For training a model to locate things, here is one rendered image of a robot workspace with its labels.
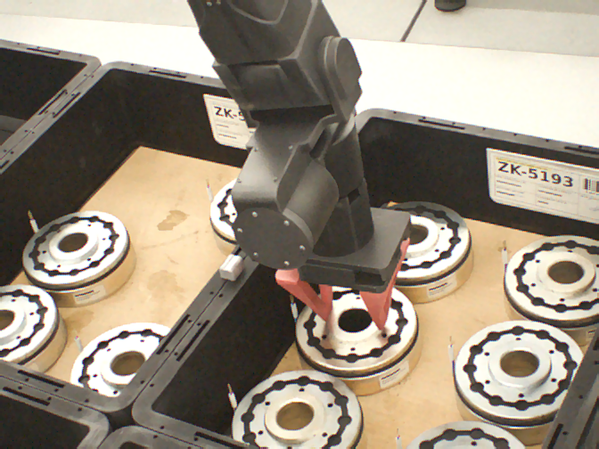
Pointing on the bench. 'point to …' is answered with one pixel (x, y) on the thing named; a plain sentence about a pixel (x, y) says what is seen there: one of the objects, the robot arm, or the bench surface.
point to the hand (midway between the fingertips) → (354, 314)
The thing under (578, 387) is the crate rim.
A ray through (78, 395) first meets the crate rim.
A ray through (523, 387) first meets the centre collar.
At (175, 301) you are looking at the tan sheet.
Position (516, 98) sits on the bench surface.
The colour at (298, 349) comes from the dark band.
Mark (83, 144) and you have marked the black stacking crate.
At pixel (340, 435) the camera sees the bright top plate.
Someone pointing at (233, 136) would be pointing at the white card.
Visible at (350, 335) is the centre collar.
